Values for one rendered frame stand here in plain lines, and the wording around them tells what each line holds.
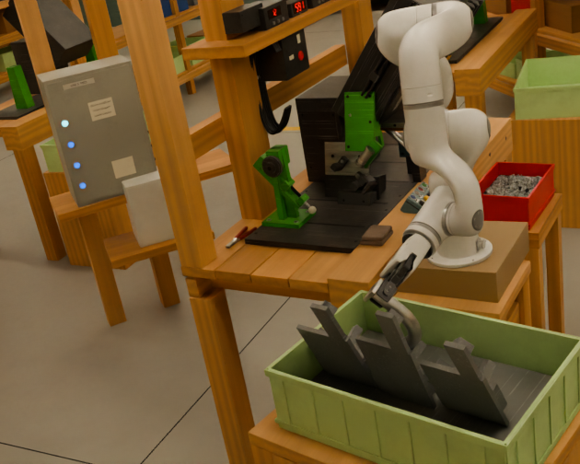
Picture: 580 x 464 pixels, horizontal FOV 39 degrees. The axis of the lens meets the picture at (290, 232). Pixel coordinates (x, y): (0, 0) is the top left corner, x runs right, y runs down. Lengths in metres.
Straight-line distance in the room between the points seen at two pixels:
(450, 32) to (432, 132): 0.24
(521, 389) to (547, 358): 0.10
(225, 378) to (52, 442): 1.04
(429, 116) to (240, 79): 1.17
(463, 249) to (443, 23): 0.72
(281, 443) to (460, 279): 0.70
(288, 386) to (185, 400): 1.77
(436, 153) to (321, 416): 0.65
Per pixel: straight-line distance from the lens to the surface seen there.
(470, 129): 2.23
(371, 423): 1.85
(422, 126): 1.83
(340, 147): 3.01
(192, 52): 2.79
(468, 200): 1.82
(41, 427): 3.83
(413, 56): 1.82
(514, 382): 2.03
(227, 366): 2.92
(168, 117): 2.55
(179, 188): 2.62
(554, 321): 3.33
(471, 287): 2.34
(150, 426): 3.60
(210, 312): 2.80
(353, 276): 2.45
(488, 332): 2.08
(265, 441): 2.05
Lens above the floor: 2.03
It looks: 24 degrees down
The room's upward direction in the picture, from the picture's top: 10 degrees counter-clockwise
